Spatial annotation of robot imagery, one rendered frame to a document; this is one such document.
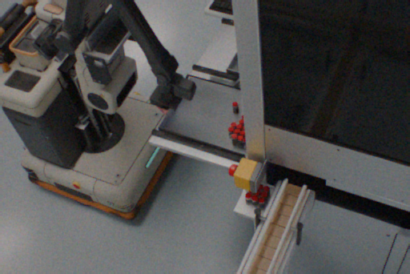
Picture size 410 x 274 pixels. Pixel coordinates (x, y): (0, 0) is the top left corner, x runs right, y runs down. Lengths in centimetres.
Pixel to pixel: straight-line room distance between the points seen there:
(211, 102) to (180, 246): 93
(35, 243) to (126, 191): 61
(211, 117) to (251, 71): 63
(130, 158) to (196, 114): 77
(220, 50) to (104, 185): 89
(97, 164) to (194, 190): 52
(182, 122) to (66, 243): 114
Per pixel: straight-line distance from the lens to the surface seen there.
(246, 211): 182
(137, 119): 289
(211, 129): 202
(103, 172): 275
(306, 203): 177
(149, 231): 285
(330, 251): 214
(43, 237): 301
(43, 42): 202
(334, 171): 167
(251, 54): 141
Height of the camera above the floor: 248
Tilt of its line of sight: 53 degrees down
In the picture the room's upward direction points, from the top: 11 degrees counter-clockwise
